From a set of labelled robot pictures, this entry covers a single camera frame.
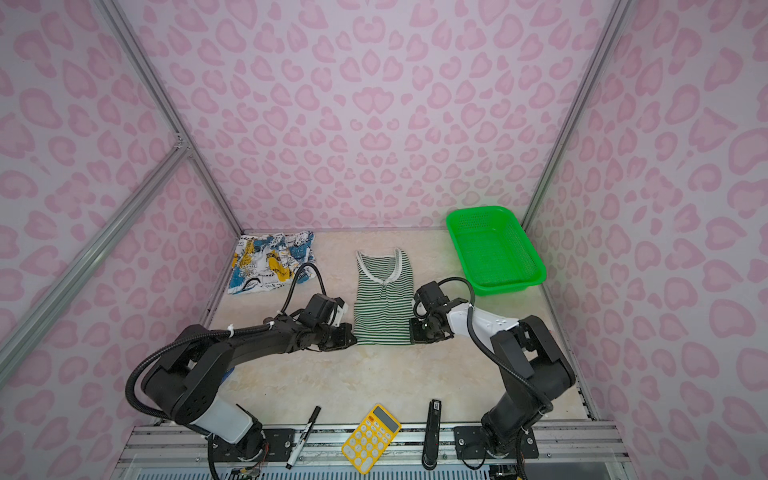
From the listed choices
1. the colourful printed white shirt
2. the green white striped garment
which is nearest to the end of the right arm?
the green white striped garment

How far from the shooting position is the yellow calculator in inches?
28.3

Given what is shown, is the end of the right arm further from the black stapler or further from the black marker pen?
the black marker pen

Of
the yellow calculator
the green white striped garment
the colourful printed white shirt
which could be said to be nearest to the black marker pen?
the yellow calculator

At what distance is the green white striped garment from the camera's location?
3.02ft

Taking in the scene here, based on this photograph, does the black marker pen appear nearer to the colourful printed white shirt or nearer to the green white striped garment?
the green white striped garment

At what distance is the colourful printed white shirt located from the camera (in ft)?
3.39

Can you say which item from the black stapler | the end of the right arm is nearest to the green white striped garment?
the end of the right arm

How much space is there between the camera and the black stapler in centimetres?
69

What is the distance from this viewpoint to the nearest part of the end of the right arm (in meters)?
0.68

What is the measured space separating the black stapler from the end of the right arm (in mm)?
164

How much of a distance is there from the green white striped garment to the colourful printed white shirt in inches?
8.4

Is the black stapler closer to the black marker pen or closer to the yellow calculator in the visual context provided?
the yellow calculator

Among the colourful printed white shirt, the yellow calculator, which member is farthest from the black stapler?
the colourful printed white shirt

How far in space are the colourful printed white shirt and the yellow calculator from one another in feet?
1.64
